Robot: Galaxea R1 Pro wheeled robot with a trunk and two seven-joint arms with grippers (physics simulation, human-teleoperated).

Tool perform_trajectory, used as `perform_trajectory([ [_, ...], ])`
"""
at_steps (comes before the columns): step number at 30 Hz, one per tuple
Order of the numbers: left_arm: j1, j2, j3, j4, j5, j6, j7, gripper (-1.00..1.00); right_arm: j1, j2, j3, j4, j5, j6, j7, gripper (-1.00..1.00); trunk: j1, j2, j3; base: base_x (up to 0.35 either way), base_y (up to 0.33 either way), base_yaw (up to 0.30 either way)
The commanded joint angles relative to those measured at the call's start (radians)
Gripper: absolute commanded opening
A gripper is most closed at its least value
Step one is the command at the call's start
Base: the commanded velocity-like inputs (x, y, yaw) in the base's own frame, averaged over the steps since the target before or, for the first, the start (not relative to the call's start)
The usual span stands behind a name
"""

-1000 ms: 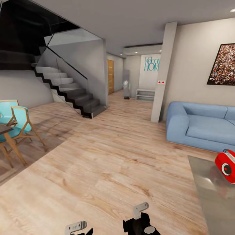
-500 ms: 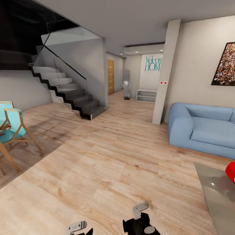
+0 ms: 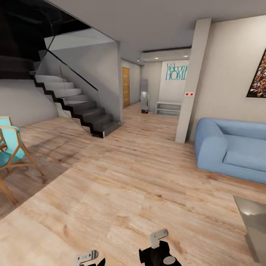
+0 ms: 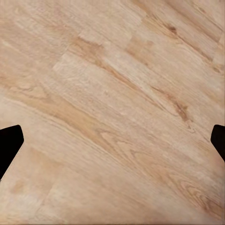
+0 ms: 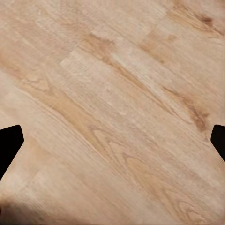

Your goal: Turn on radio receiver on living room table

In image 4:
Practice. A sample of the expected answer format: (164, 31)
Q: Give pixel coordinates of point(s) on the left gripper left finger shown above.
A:
(11, 139)

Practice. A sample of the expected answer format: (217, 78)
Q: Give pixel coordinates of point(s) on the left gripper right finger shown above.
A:
(218, 139)

